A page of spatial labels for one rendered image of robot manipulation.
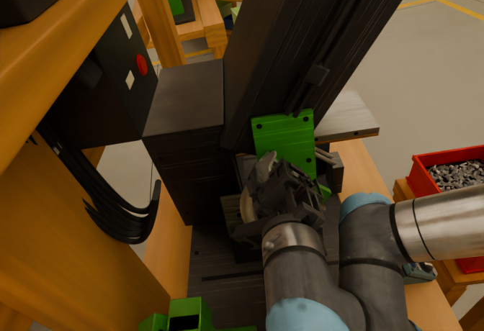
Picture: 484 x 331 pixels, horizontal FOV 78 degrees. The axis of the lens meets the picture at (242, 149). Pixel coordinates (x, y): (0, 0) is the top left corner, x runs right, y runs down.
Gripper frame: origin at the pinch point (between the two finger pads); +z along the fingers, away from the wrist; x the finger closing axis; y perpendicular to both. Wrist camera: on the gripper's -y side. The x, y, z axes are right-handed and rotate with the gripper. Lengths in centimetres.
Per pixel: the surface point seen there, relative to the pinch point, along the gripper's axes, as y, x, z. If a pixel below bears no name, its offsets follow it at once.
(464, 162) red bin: 23, -59, 28
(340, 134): 11.1, -14.2, 14.6
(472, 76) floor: 83, -180, 211
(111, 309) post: -26.2, 12.8, -19.0
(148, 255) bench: -45.5, 5.3, 10.3
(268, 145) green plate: 3.4, 2.3, 2.5
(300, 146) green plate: 6.8, -2.9, 2.6
